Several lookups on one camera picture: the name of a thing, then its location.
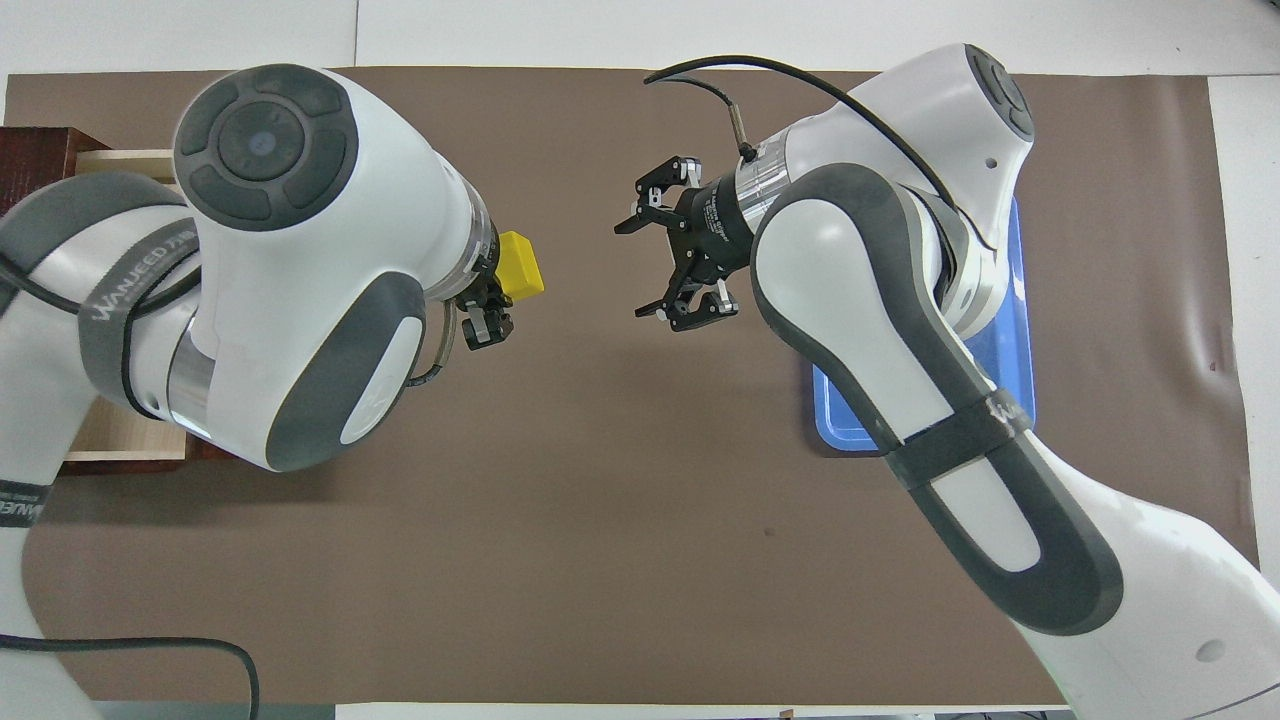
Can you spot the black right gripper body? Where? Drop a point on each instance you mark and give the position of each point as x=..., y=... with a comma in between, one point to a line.
x=715, y=230

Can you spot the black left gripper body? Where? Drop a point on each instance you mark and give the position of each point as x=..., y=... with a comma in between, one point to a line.
x=490, y=285

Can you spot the yellow cube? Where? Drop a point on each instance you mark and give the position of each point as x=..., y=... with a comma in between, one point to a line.
x=522, y=268

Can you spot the wooden drawer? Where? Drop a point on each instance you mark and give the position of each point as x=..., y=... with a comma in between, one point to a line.
x=120, y=440

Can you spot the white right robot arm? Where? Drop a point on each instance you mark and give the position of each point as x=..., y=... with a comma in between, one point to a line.
x=850, y=260

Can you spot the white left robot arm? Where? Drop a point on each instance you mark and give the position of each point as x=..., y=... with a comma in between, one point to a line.
x=300, y=250

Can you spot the brown paper table mat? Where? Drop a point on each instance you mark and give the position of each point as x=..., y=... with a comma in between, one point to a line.
x=600, y=500

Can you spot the blue plastic tray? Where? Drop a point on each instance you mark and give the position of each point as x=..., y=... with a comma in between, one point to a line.
x=1010, y=360

